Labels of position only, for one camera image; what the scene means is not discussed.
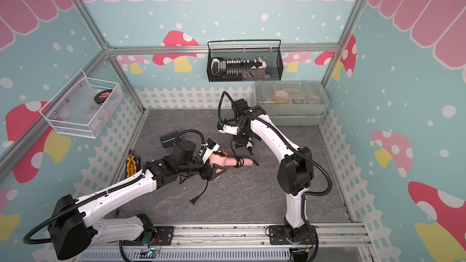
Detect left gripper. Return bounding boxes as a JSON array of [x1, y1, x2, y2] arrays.
[[178, 154, 226, 181]]

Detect pink hair dryer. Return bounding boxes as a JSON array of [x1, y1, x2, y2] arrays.
[[208, 149, 257, 168]]

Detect black hair dryer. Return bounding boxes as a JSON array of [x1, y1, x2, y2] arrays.
[[159, 131, 180, 149]]

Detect white hair dryer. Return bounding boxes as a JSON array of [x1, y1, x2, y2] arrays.
[[245, 137, 254, 155]]

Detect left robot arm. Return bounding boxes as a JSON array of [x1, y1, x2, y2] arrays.
[[23, 129, 220, 260]]

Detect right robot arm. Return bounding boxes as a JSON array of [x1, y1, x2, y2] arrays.
[[217, 91, 333, 243]]

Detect green clear storage box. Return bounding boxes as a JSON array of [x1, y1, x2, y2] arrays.
[[253, 80, 330, 126]]

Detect black white power strip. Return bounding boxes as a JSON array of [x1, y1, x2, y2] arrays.
[[208, 58, 267, 79]]

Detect yellow black pliers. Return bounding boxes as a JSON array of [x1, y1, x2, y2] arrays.
[[126, 149, 141, 178]]

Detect black red tape measure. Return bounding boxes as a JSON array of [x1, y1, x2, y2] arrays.
[[93, 89, 113, 105]]

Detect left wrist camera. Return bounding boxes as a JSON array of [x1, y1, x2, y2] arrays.
[[201, 138, 220, 163]]

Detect black wire mesh basket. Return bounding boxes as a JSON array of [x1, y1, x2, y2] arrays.
[[206, 40, 283, 82]]

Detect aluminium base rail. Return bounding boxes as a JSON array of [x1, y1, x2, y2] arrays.
[[72, 223, 378, 262]]

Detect white wire mesh basket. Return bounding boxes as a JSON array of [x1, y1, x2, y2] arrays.
[[40, 71, 123, 139]]

